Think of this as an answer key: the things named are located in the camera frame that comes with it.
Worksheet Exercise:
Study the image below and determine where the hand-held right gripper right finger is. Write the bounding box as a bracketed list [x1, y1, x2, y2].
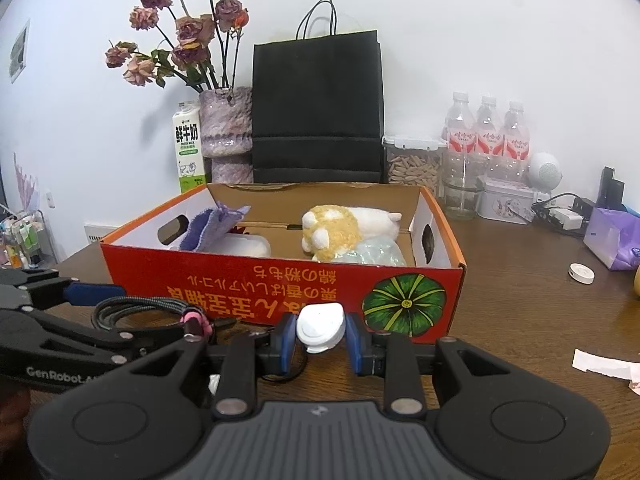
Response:
[346, 313, 501, 416]

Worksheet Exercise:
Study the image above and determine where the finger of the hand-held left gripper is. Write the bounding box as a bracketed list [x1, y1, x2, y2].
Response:
[0, 309, 166, 366]
[0, 269, 127, 311]

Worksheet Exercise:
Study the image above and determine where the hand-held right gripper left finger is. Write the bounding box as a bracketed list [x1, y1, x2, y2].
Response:
[122, 313, 299, 418]

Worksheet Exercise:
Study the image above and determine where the black braided cable pink tie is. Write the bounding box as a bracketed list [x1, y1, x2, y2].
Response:
[92, 296, 238, 343]

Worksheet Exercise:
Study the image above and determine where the small white device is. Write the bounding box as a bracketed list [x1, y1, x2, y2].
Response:
[296, 304, 347, 354]

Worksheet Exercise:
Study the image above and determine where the orange cardboard box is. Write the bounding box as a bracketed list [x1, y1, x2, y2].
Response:
[100, 182, 467, 345]

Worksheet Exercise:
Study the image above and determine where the wooden desktop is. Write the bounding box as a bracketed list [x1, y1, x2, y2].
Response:
[0, 195, 640, 480]

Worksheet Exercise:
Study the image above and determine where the clear bubble wrap bag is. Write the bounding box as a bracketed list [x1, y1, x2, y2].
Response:
[340, 237, 408, 267]

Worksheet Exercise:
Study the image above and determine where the yellow and white plush toy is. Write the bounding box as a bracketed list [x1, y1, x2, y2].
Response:
[301, 205, 402, 262]

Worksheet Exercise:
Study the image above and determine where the lavender flower decoration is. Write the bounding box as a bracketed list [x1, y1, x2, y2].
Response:
[12, 152, 39, 211]

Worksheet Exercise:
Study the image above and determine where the purple cloth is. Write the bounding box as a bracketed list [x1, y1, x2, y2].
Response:
[179, 204, 252, 253]

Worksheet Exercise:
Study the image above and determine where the white and green milk carton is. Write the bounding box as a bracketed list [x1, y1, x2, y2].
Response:
[172, 101, 206, 194]

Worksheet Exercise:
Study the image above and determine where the clear glass cup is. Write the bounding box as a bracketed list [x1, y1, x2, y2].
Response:
[442, 176, 485, 220]

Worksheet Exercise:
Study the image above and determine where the clear container of seeds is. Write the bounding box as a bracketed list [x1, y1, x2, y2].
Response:
[382, 134, 447, 196]

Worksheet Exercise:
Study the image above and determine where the lavender tin box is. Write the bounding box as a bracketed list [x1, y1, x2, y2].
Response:
[477, 177, 536, 225]

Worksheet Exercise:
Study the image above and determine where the purple marbled vase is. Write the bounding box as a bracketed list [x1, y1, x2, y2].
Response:
[199, 86, 254, 185]

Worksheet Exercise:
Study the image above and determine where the small white round disc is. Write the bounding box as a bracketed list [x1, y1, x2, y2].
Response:
[567, 262, 596, 284]

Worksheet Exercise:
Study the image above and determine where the black paper bag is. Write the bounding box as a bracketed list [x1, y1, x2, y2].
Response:
[251, 0, 385, 184]

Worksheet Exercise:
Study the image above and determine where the white charger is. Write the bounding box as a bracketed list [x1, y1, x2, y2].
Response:
[549, 207, 583, 231]

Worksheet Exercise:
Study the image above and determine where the white paper slip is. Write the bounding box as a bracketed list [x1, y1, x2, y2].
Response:
[572, 349, 640, 381]

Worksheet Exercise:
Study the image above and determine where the white round speaker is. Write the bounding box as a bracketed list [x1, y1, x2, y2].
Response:
[527, 152, 562, 192]

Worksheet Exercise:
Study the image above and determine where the purple tissue pack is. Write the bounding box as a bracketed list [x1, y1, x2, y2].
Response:
[583, 206, 640, 272]

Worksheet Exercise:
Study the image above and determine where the dried rose bouquet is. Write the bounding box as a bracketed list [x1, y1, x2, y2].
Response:
[105, 0, 249, 92]

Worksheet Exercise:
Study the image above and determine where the black upright device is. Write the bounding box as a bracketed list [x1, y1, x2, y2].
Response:
[597, 166, 626, 209]

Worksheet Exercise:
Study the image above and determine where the wire storage rack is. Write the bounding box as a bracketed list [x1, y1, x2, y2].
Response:
[0, 205, 53, 271]

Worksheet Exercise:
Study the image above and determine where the wall picture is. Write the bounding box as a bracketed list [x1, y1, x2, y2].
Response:
[9, 19, 31, 83]

